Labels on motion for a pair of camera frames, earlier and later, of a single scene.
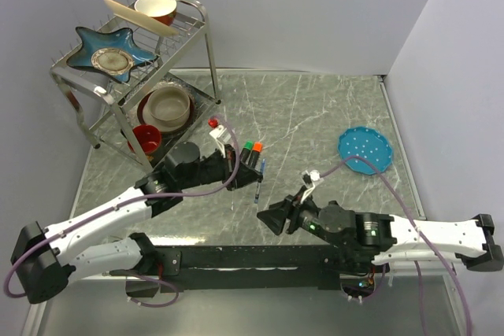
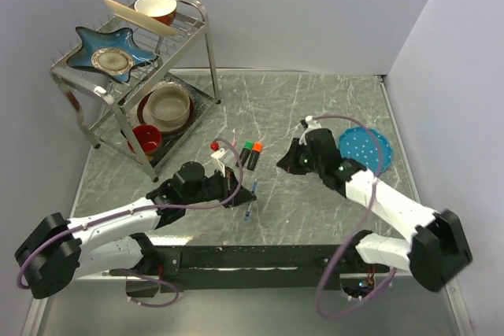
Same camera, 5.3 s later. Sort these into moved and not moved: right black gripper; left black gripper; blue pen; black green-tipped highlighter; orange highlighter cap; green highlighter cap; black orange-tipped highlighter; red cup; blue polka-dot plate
Moved: blue pen; left black gripper; right black gripper
Not moved: blue polka-dot plate; red cup; black orange-tipped highlighter; green highlighter cap; orange highlighter cap; black green-tipped highlighter
